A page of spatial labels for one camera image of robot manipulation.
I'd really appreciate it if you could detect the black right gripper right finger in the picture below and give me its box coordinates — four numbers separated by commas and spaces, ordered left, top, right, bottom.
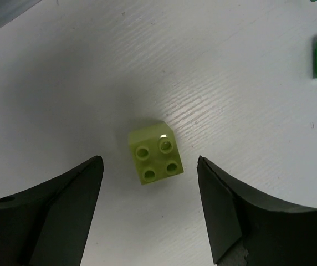
197, 157, 317, 265

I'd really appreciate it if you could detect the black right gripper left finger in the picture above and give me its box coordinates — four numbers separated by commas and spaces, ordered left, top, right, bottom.
0, 156, 104, 265

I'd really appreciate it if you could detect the light green lego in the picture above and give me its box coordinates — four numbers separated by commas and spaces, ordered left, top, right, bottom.
128, 122, 184, 185

